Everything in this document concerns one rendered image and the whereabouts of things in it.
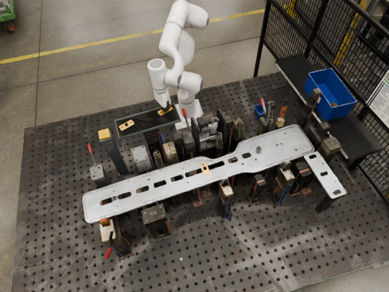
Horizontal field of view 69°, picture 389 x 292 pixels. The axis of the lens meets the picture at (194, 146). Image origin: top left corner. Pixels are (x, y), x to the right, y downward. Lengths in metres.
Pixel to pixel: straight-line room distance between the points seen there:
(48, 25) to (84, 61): 1.08
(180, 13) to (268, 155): 0.92
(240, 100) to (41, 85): 2.58
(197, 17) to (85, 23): 3.31
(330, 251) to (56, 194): 1.78
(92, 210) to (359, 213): 1.60
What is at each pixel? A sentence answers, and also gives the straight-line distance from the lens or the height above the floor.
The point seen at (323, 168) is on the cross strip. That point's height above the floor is 1.00.
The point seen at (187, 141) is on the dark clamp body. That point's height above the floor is 1.08.
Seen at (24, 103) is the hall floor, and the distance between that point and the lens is 3.95.
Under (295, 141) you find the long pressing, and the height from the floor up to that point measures 1.00.
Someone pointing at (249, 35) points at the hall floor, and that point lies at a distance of 4.23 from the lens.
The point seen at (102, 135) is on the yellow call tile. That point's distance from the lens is 1.71.
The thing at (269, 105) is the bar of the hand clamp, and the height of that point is 1.20.
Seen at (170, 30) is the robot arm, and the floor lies 1.61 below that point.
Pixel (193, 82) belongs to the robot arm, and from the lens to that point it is 1.83.
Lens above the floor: 2.47
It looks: 57 degrees down
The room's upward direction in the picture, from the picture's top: 4 degrees counter-clockwise
